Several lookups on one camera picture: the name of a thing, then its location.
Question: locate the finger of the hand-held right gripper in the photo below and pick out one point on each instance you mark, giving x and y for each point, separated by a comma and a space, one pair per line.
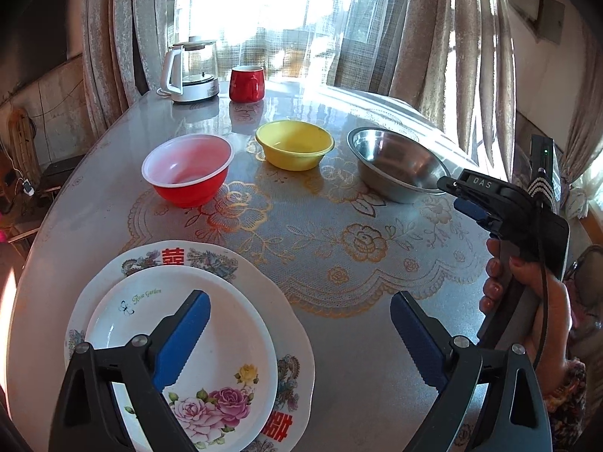
468, 208
480, 182

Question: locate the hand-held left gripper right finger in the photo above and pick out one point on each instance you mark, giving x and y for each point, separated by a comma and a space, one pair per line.
419, 339

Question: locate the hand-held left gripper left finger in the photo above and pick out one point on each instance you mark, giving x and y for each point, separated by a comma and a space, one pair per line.
181, 339

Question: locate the white rose pattern plate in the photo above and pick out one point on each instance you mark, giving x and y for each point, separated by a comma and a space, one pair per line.
226, 329

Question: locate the stainless steel bowl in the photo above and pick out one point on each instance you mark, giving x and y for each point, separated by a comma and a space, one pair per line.
395, 160

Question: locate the white plate with red print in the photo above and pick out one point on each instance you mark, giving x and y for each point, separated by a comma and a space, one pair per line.
282, 320

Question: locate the red plastic bowl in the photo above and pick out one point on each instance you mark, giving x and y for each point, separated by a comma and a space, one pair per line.
188, 193

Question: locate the yellow plastic bowl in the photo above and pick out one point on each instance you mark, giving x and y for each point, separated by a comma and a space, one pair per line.
292, 155

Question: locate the person's right hand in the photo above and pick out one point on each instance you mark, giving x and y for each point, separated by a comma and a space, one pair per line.
551, 310

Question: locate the beige velvet curtain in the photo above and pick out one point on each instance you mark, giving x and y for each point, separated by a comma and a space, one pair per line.
113, 56
424, 33
584, 127

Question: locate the gold lace table mat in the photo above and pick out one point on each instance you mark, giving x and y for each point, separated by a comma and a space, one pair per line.
329, 245

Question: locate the sheer net curtain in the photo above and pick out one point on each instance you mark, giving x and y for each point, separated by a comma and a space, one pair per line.
367, 56

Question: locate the dark low stand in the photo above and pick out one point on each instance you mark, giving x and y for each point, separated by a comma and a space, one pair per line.
59, 176

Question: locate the white glass electric kettle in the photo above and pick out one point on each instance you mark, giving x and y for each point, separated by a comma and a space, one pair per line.
188, 92

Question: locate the red mug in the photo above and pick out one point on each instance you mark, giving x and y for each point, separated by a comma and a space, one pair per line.
245, 87

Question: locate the barred window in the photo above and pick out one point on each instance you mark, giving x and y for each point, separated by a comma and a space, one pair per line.
212, 0

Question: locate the grey wall box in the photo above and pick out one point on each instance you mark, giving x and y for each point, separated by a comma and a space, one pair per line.
546, 19

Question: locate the black wall television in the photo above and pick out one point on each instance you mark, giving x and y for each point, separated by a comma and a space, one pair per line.
37, 33

